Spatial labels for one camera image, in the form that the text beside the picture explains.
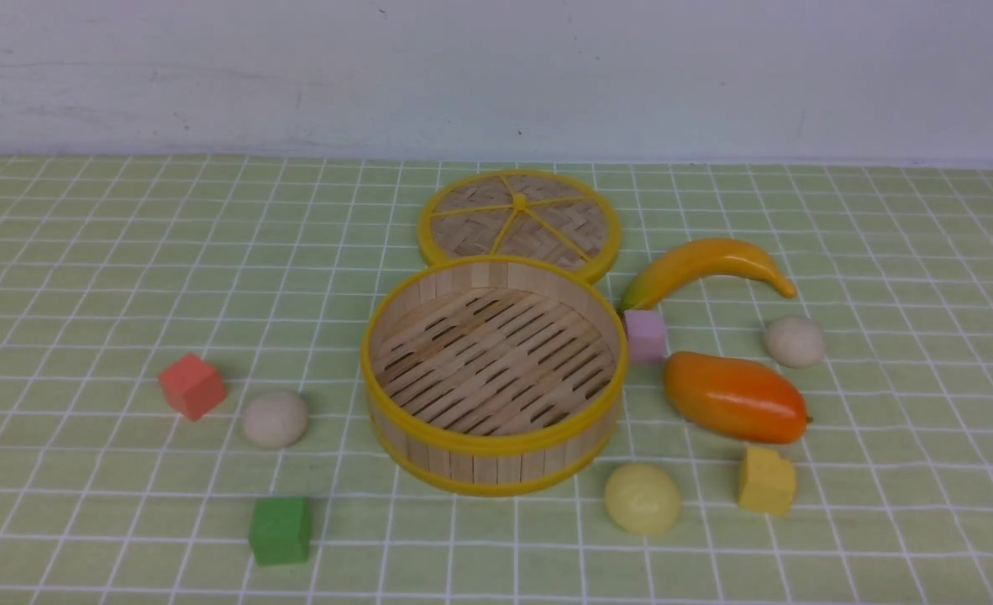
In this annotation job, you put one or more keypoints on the yellow bun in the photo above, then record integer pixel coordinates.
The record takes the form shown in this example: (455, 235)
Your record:
(642, 499)

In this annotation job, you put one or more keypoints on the white bun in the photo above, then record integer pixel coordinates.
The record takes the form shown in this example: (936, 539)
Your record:
(795, 341)
(275, 419)

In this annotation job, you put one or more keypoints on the bamboo steamer tray yellow rim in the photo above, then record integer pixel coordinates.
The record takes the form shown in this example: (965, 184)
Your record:
(494, 376)

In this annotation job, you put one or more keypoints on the woven bamboo steamer lid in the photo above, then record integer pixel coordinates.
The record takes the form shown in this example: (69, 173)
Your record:
(526, 213)

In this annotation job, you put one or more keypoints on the pink foam cube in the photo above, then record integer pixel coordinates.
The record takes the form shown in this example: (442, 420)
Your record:
(646, 336)

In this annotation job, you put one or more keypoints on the yellow toy banana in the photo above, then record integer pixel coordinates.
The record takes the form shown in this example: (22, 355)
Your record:
(698, 259)

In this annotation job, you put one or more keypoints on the orange toy mango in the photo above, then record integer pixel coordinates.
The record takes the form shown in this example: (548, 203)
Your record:
(736, 398)

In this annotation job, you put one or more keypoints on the red foam cube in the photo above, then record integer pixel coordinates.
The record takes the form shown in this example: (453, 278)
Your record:
(192, 386)

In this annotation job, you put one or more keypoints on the yellow foam block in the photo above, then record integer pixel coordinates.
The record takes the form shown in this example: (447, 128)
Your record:
(766, 482)

